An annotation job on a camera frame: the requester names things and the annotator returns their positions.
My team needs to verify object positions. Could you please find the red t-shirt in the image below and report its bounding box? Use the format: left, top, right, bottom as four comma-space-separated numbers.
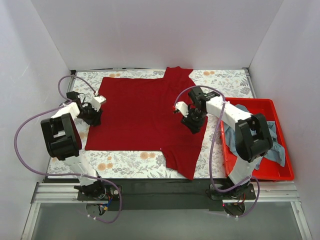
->
85, 67, 206, 180

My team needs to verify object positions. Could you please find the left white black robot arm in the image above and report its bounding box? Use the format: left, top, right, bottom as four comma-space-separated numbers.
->
40, 91, 107, 190

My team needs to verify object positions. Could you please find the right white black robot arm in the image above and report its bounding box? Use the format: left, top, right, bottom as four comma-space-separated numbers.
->
173, 85, 273, 192

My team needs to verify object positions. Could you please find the red plastic bin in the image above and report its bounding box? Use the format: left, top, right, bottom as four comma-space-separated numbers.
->
220, 97, 295, 181

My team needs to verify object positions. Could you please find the floral patterned table mat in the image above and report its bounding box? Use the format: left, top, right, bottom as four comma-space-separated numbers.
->
47, 69, 256, 179

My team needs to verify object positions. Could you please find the grey-blue t-shirt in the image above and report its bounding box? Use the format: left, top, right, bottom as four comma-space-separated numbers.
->
222, 103, 286, 168

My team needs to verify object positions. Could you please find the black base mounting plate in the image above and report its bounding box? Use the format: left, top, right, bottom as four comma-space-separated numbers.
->
76, 177, 257, 217

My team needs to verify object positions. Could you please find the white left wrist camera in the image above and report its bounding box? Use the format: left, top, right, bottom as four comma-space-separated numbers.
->
91, 95, 107, 112

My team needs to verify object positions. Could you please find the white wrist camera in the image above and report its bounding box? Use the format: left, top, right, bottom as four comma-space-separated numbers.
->
174, 101, 189, 118
91, 95, 107, 112

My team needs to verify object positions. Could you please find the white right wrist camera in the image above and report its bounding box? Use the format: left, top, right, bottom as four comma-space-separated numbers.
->
174, 101, 189, 118

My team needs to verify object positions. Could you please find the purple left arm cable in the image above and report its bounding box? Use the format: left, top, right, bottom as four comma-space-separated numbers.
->
13, 74, 124, 224

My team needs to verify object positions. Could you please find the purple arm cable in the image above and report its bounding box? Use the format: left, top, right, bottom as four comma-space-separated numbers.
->
172, 85, 261, 219
13, 74, 124, 224

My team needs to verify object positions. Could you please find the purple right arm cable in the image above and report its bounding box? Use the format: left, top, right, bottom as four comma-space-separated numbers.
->
172, 85, 261, 219

